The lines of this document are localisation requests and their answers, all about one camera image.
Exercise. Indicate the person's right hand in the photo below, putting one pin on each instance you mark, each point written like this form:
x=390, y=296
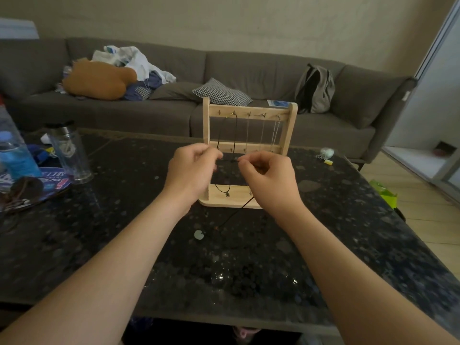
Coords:
x=276, y=186

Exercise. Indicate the person's left forearm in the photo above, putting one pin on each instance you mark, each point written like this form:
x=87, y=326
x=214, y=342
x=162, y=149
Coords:
x=93, y=291

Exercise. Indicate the checkered pillow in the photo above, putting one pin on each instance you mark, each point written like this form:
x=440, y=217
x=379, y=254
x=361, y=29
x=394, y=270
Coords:
x=221, y=92

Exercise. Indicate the blue crumpled garment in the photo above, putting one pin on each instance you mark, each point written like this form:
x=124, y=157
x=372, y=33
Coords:
x=152, y=82

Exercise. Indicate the person's left hand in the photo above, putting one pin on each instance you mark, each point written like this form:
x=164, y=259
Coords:
x=190, y=176

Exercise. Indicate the pink item under table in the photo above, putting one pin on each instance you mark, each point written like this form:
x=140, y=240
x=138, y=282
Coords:
x=245, y=332

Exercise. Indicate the small black object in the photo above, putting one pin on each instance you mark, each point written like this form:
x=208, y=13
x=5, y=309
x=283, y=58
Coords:
x=399, y=214

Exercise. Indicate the brown plush toy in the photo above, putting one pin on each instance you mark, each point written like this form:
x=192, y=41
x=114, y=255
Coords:
x=97, y=80

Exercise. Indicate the green bag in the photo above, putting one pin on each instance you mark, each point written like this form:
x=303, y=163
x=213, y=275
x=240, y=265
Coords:
x=384, y=194

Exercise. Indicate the blue cloth item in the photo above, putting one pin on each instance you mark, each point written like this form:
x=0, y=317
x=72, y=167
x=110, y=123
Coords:
x=141, y=322

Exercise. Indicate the grey fabric sofa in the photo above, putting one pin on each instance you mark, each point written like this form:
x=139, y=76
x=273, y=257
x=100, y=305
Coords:
x=258, y=71

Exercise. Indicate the white crumpled garment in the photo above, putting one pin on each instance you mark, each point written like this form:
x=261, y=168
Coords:
x=140, y=62

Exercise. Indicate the sliding glass door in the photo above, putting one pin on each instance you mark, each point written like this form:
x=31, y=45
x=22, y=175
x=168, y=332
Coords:
x=438, y=89

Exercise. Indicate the wooden jewelry stand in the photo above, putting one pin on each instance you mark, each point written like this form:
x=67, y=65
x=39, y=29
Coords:
x=230, y=202

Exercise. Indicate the person's right forearm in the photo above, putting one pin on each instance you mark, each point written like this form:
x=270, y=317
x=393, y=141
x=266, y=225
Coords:
x=359, y=291

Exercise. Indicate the blue printed packet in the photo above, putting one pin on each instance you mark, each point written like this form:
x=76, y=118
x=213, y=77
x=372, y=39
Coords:
x=55, y=183

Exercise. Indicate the dark shoe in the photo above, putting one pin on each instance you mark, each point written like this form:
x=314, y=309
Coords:
x=445, y=149

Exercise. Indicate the grey backpack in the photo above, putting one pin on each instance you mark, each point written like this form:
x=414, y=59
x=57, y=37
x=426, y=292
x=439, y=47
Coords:
x=321, y=94

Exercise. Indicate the blue plastic bottle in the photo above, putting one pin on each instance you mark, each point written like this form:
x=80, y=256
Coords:
x=21, y=165

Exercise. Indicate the grey flat cushion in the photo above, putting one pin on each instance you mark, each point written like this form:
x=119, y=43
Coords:
x=174, y=92

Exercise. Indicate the clear plastic tumbler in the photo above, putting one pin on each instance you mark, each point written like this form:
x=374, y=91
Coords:
x=70, y=154

